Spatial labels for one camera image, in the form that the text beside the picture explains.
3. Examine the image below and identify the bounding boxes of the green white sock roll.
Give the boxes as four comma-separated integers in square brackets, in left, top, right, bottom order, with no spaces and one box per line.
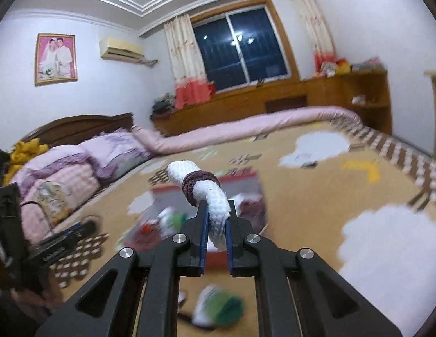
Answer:
[192,284,245,329]

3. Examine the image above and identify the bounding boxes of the maroon knitted sock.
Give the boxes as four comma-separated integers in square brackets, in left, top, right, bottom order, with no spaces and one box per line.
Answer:
[238,199,266,233]

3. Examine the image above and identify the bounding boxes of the white sock roll maroon band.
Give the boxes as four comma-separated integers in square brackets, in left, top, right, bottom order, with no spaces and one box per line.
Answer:
[167,161,231,251]

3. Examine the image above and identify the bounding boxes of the left hand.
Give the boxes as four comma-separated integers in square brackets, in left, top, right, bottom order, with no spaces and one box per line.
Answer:
[10,272,64,324]

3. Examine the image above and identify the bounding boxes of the pink checkered cartoon pillow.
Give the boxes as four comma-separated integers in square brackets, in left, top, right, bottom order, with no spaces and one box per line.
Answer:
[10,145,100,243]

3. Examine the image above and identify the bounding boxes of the red white cardboard box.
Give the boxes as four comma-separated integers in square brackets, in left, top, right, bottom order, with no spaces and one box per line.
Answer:
[118,167,268,251]

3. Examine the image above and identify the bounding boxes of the yellow plush toy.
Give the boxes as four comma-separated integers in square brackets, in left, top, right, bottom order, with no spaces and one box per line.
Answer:
[2,138,49,185]

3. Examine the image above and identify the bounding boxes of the dark wooden headboard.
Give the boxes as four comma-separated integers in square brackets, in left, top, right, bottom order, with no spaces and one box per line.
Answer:
[21,113,133,148]

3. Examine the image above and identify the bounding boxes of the pink purple pillow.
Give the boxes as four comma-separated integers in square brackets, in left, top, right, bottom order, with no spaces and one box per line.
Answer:
[79,129,153,183]

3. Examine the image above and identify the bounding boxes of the pink rolled quilt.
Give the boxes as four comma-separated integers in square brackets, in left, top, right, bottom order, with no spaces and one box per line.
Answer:
[132,106,362,154]

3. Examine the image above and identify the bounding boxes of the pile of clothes on cabinet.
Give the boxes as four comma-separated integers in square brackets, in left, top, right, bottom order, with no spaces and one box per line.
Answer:
[152,93,176,115]

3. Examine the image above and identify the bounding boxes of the framed wedding photo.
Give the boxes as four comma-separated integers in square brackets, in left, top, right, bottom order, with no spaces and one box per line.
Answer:
[34,33,78,86]

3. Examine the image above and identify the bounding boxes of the long wooden cabinet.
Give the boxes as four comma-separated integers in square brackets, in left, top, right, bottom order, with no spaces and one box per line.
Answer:
[151,71,392,135]

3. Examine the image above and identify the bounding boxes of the left floral curtain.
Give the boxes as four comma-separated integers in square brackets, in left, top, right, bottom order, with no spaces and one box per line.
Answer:
[164,14,211,110]

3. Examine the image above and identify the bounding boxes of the floral curtain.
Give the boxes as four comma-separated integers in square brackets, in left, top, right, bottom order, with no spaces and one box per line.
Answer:
[164,14,211,110]
[291,0,336,72]

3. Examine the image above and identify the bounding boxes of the colourful items on cabinet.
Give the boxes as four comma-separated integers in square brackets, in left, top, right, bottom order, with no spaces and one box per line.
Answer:
[313,57,387,78]

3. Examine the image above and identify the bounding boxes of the right floral curtain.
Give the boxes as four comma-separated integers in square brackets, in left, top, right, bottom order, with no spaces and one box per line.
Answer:
[291,0,336,72]

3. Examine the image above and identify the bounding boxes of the wall air conditioner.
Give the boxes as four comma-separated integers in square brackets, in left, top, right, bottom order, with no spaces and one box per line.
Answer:
[99,37,159,67]

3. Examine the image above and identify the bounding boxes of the window with wooden frame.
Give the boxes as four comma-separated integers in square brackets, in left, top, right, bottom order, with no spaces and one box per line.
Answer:
[191,0,299,92]

